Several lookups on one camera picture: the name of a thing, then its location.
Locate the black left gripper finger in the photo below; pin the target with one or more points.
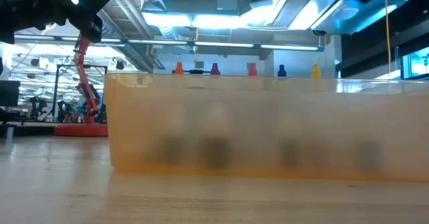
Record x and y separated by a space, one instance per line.
93 31
88 9

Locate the large orange-cap colouring bottle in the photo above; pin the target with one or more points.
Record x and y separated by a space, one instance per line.
179 68

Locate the large blue-cap colouring bottle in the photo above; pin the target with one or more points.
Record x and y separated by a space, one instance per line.
282 71

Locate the large pink-cap colouring bottle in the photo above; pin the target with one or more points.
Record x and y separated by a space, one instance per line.
252 70

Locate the large purple-cap colouring bottle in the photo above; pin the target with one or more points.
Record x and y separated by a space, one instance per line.
215 69

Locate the large yellow-cap colouring bottle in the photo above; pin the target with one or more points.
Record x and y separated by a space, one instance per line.
315 71

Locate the black monitor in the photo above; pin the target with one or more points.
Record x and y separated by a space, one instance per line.
8 93

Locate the orange translucent plastic tray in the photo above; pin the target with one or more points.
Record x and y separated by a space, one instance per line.
140 116

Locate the long ceiling strip light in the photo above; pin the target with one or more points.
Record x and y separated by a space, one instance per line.
221 44

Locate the small black bracket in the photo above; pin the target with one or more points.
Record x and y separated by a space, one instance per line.
197 71

